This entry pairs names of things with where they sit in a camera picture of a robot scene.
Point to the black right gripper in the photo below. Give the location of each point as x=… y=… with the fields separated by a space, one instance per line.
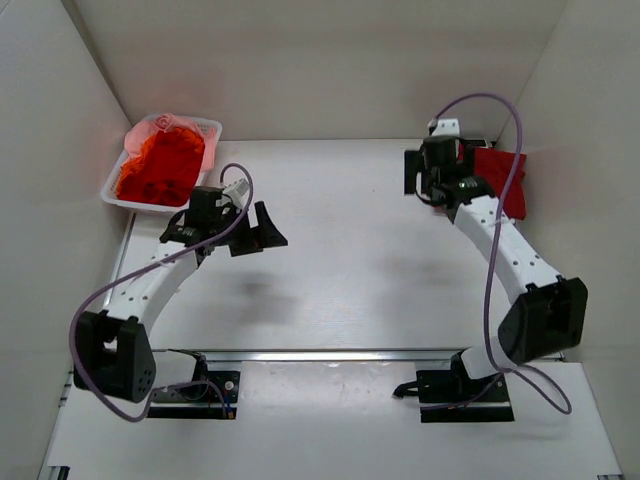
x=413 y=166

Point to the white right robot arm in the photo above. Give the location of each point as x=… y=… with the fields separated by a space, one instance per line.
x=547 y=310

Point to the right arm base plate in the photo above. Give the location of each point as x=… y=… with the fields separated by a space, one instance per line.
x=451 y=396

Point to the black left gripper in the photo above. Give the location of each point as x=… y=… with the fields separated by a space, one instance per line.
x=269 y=233

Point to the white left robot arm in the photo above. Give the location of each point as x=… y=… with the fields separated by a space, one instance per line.
x=111 y=349

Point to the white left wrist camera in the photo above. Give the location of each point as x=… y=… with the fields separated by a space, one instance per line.
x=237 y=192

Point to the aluminium table edge rail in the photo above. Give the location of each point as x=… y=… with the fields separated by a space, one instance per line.
x=329 y=355

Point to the pink t shirt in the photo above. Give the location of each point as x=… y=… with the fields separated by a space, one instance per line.
x=208 y=130

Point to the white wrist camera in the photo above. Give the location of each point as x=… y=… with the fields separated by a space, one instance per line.
x=237 y=192
x=444 y=127

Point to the dark red t shirt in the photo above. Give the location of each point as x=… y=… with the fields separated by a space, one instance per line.
x=495 y=166

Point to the orange red t shirt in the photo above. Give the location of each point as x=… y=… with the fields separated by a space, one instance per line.
x=165 y=172

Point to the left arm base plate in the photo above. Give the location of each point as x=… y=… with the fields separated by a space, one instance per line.
x=194 y=385

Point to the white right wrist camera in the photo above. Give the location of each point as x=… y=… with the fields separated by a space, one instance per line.
x=444 y=127

